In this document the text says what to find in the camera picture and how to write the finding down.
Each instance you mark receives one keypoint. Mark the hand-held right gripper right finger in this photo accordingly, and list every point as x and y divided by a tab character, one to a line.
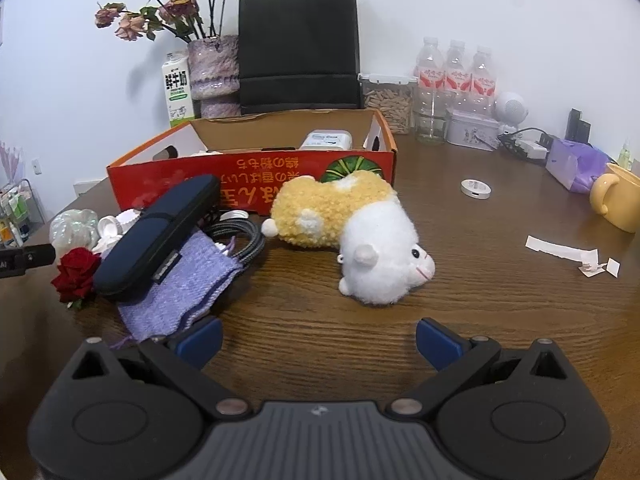
435	347

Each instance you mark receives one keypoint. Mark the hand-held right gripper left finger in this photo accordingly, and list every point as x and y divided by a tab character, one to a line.
202	342

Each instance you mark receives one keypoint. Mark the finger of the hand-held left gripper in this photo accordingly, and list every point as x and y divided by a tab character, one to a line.
37	255

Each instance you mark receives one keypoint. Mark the red artificial rose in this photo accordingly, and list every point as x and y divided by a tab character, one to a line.
75	270

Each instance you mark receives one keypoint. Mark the iridescent plastic bag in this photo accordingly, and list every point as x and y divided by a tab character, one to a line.
72	230

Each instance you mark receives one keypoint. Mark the purple knit pouch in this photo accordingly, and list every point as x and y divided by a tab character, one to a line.
185	290

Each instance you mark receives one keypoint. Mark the white bottle cap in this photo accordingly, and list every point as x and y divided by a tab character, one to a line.
110	227

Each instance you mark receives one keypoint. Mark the white ridged lid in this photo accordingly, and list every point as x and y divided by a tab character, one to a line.
129	217

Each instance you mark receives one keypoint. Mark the navy glasses case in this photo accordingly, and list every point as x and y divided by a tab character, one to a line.
155	240

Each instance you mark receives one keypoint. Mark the yellow white plush hamster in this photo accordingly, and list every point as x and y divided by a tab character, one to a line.
370	240

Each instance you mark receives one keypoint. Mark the orange cardboard box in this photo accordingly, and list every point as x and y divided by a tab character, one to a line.
165	170

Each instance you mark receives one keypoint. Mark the wooden desktop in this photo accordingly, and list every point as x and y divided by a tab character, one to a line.
310	310

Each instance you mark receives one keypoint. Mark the white radiator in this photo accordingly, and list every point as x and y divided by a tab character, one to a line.
87	187

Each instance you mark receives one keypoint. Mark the white paper cupcake liner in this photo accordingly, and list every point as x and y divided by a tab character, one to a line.
235	215

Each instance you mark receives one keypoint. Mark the white paper strip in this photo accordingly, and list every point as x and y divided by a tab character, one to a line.
555	248

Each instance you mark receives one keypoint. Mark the small white round lid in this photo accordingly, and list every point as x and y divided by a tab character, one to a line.
475	188

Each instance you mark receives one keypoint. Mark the torn paper piece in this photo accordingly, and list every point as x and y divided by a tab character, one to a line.
611	266

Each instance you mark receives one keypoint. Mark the milk carton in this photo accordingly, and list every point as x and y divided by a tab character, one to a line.
177	90

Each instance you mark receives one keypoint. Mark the white printed tin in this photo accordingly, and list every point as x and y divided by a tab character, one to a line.
470	132

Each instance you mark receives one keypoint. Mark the purple tissue pack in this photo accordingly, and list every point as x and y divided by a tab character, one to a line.
575	165

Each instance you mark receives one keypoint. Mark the white wipes pack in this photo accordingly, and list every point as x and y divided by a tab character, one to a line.
325	141

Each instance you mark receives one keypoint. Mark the yellow mug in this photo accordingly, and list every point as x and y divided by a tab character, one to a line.
622	200

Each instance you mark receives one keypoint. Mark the clear pellet container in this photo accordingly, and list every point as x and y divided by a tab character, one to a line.
387	105

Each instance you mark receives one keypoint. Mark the white round speaker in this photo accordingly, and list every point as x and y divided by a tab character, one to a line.
510	107

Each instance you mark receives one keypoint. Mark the purple marbled vase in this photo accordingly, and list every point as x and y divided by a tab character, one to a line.
212	70

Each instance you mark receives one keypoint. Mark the black upright device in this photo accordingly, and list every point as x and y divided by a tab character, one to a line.
577	127

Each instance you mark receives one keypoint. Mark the small green bottle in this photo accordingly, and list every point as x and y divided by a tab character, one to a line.
625	157

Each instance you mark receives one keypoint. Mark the clear water bottle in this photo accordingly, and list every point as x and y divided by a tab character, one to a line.
484	80
457	72
430	70

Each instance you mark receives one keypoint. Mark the black paper bag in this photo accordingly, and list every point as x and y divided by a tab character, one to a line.
300	45

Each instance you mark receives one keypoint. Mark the white wall socket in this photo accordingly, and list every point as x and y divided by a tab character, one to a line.
35	166

